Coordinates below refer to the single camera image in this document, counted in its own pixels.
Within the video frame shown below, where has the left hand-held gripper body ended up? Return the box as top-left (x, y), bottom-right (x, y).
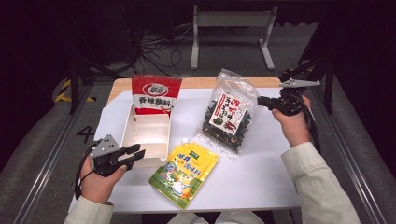
top-left (89, 133), bottom-right (129, 178)

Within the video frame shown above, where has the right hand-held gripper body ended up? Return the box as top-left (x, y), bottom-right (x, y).
top-left (271, 77), bottom-right (321, 117)

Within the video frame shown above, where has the white plastic storage box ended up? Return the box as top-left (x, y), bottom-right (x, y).
top-left (119, 104), bottom-right (172, 169)

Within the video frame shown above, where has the clear dried seaweed bag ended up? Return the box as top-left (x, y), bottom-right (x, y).
top-left (194, 68), bottom-right (261, 157)

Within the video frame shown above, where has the red seasoning packet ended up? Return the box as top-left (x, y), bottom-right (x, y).
top-left (131, 74), bottom-right (183, 117)

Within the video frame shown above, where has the person's right hand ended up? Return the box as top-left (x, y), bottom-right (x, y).
top-left (271, 95), bottom-right (312, 148)

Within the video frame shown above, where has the person's left hand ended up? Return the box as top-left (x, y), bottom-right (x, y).
top-left (79, 157), bottom-right (128, 205)

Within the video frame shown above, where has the black metal stand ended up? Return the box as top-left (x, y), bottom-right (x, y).
top-left (64, 6), bottom-right (125, 116)
top-left (279, 55), bottom-right (336, 116)

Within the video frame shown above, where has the yellow spout pouch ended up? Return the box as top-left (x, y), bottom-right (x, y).
top-left (148, 138), bottom-right (219, 210)

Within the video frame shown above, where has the yellow black hazard tape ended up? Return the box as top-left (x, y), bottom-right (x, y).
top-left (54, 78), bottom-right (97, 104)

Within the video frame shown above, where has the white table cover sheet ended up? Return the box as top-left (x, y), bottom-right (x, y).
top-left (72, 87), bottom-right (316, 215)

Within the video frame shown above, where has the person's left leg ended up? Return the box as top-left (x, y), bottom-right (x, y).
top-left (167, 212), bottom-right (217, 224)

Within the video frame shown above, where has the person's leg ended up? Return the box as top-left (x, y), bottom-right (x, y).
top-left (218, 211), bottom-right (266, 224)
top-left (167, 212), bottom-right (217, 224)

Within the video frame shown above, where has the person's right leg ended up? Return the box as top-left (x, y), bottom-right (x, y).
top-left (218, 211), bottom-right (266, 224)

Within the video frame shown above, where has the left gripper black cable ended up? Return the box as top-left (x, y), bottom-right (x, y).
top-left (74, 139), bottom-right (104, 201)

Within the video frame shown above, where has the aluminium floor rail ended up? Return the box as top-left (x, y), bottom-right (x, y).
top-left (12, 84), bottom-right (94, 224)
top-left (309, 84), bottom-right (389, 224)

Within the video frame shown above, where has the white metal stand frame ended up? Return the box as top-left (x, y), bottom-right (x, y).
top-left (190, 4), bottom-right (279, 71)

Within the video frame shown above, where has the bundle of black floor cables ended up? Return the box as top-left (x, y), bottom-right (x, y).
top-left (122, 6), bottom-right (194, 78)

